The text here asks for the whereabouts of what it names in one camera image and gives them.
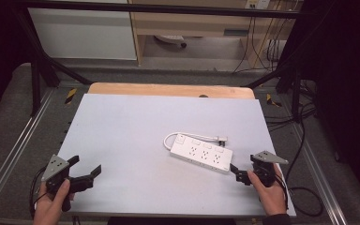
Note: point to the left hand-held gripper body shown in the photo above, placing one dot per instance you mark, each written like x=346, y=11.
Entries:
x=55, y=175

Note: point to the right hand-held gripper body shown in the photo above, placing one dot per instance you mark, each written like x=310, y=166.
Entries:
x=264, y=168

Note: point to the white power plug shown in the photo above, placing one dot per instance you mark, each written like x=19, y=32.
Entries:
x=222, y=140

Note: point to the white power strip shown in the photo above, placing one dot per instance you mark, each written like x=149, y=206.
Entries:
x=201, y=153

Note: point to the person's right hand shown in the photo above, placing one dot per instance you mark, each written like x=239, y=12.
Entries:
x=270, y=193

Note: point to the person's left hand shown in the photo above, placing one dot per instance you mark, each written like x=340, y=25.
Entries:
x=50, y=203

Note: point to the person's dark sleeve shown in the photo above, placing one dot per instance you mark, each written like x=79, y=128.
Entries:
x=276, y=219

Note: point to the grey table mat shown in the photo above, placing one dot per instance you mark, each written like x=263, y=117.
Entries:
x=168, y=150

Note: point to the wooden table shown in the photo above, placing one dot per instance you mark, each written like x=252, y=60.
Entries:
x=168, y=90

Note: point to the white cabinet panel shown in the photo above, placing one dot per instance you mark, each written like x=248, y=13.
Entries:
x=81, y=31

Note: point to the wooden desk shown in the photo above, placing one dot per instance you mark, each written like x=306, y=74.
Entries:
x=197, y=28

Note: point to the aluminium rail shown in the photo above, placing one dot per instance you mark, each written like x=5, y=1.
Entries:
x=322, y=178
x=15, y=146

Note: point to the white wall socket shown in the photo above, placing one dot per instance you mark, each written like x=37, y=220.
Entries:
x=257, y=3

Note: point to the black metal frame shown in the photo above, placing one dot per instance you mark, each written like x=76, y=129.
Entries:
x=156, y=9

